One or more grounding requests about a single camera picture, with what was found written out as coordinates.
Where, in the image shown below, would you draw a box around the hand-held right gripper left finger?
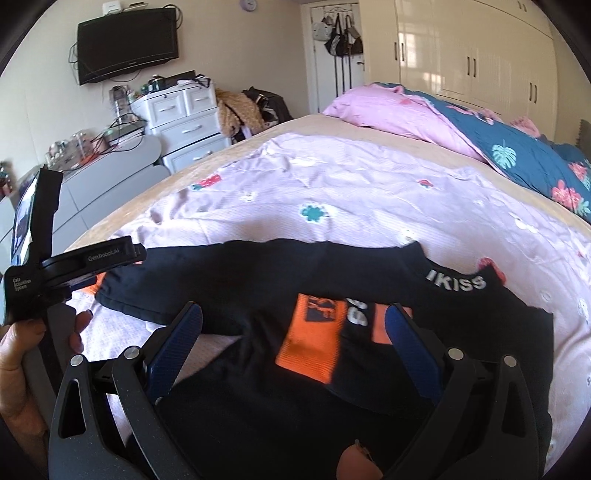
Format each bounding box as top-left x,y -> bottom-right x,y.
47,302 -> 204,480

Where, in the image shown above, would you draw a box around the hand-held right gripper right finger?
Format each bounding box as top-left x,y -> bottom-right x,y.
384,302 -> 541,480

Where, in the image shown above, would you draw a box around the black t-shirt with orange print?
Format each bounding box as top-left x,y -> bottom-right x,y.
85,239 -> 555,480

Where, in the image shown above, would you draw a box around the person's left hand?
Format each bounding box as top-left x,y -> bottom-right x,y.
0,309 -> 94,432

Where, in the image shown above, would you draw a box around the person's right hand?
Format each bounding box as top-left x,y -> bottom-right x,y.
336,439 -> 385,480

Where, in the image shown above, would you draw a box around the grey desk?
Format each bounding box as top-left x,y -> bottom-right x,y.
0,134 -> 171,261

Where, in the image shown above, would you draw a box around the glass jars group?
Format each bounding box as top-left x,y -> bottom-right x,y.
47,129 -> 101,168

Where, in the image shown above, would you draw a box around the white drawer cabinet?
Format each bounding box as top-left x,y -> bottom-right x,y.
130,84 -> 232,172

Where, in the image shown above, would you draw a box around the tan clothing pile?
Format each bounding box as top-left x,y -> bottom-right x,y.
213,89 -> 265,140

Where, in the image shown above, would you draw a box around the lilac printed blanket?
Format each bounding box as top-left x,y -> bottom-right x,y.
69,131 -> 591,480

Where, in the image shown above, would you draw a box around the black box on cabinet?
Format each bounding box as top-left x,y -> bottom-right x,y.
163,70 -> 197,89

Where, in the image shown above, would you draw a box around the black bag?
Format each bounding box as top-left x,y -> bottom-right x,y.
242,86 -> 294,128

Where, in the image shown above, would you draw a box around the beige bed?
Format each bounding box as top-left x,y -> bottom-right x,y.
76,113 -> 591,259

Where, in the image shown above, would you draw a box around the blue floral quilt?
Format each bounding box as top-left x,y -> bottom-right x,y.
369,83 -> 591,221

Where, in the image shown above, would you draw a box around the pink pillow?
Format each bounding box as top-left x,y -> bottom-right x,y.
322,83 -> 490,162

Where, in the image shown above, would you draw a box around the white door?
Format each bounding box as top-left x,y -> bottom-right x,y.
300,1 -> 366,114

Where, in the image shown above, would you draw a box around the grey headboard cushion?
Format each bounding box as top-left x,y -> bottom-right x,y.
574,119 -> 591,158

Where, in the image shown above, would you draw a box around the hanging bags on door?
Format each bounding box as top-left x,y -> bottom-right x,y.
311,13 -> 365,58

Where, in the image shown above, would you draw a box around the cream wardrobe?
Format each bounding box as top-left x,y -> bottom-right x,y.
360,0 -> 560,141

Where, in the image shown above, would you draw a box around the black wall television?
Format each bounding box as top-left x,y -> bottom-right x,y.
76,7 -> 180,86

